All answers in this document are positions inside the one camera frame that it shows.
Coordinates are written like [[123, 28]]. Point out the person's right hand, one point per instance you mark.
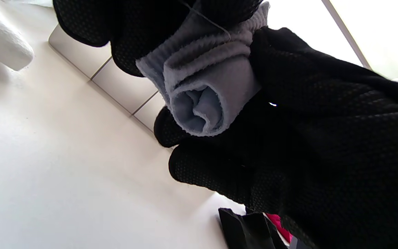
[[323, 155]]

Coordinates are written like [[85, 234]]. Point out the person's left hand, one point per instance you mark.
[[123, 27]]

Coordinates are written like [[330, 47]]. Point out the red sock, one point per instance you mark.
[[280, 226]]

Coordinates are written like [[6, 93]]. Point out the black sock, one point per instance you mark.
[[244, 231]]

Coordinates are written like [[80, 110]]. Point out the light blue sock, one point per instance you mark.
[[226, 79], [199, 110]]

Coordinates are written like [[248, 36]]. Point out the white sock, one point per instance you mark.
[[2, 41]]

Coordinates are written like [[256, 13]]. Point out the clear plastic divided organizer box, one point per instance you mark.
[[78, 55]]

